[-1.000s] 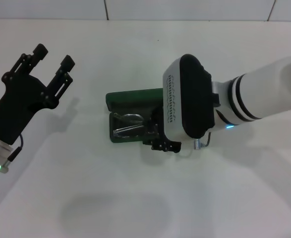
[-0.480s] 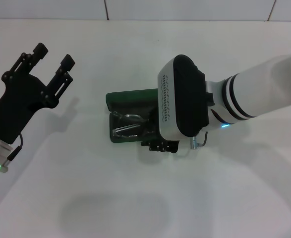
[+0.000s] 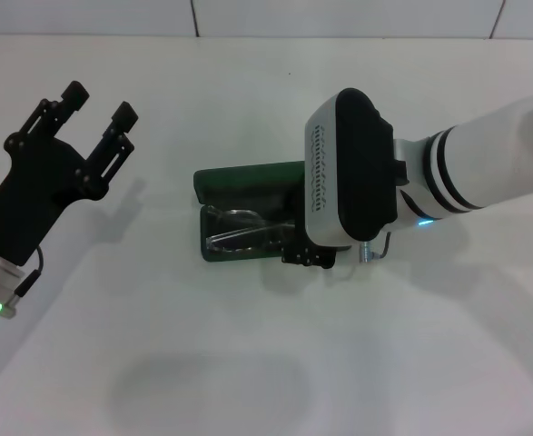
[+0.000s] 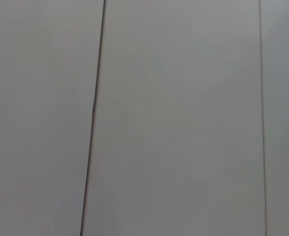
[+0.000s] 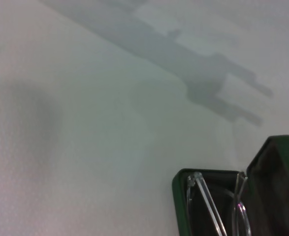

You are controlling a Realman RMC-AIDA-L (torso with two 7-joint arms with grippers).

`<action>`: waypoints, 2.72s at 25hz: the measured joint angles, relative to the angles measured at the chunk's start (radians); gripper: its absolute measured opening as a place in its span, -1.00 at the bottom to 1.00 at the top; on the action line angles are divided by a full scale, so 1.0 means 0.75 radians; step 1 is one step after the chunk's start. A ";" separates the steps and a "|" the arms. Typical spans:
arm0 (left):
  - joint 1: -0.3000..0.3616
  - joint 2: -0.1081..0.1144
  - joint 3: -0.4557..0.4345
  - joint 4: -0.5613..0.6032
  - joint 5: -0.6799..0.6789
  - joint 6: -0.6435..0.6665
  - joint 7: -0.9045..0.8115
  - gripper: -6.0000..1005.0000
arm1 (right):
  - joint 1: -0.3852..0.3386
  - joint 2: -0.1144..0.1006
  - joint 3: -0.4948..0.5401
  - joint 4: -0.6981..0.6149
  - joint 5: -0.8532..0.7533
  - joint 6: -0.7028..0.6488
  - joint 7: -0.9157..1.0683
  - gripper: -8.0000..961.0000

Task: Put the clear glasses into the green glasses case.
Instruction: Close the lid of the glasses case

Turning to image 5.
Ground green glasses case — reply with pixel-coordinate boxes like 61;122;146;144
171;134;289;236

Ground clear white glasses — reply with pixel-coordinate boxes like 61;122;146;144
186;171;253;236

